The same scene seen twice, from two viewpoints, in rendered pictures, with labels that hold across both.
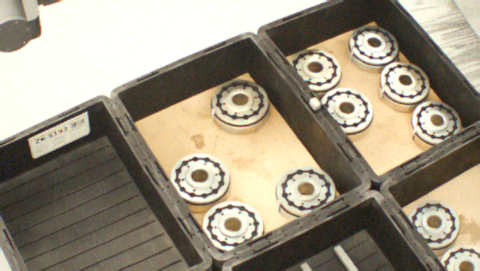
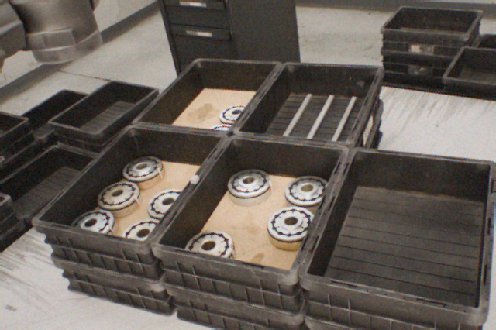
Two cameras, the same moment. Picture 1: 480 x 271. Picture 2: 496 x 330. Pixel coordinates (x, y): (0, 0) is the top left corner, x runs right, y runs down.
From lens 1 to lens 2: 179 cm
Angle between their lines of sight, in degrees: 77
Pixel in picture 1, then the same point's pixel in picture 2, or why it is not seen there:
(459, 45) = (19, 256)
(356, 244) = not seen: hidden behind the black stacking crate
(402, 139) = (164, 184)
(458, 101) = (118, 163)
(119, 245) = (383, 235)
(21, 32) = not seen: outside the picture
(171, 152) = (281, 264)
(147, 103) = (262, 287)
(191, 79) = (217, 273)
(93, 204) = (374, 270)
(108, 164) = not seen: hidden behind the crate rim
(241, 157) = (248, 232)
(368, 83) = (128, 221)
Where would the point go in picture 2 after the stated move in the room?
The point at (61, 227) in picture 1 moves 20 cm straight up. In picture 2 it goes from (418, 271) to (422, 189)
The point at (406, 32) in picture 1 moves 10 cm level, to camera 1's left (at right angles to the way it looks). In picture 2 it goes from (72, 201) to (88, 222)
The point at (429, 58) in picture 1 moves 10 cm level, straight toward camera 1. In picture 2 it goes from (92, 182) to (132, 169)
